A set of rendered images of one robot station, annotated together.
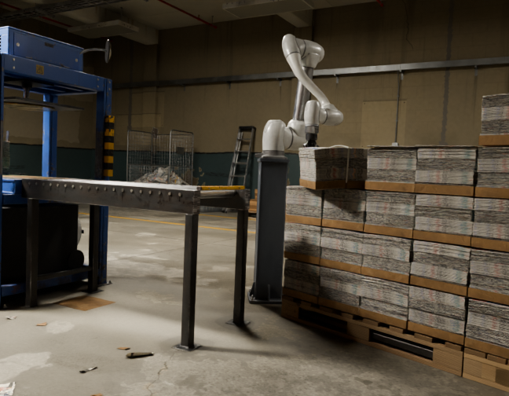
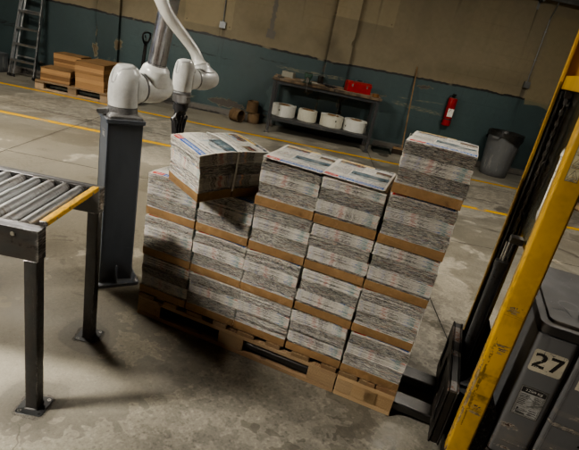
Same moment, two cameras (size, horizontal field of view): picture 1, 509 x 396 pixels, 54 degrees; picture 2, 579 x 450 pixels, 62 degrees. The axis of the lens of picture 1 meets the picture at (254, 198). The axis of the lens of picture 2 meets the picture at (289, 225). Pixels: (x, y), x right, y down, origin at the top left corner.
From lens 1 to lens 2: 1.08 m
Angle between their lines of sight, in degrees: 35
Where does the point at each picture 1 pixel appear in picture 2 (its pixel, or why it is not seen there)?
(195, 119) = not seen: outside the picture
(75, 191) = not seen: outside the picture
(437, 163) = (342, 196)
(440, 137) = (269, 23)
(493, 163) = (402, 214)
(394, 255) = (280, 279)
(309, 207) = (180, 205)
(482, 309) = (362, 343)
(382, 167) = (278, 184)
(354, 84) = not seen: outside the picture
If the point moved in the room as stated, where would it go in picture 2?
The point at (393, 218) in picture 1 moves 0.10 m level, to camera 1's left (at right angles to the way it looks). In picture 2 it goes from (283, 240) to (264, 241)
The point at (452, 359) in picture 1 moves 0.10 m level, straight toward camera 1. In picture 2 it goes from (325, 378) to (328, 392)
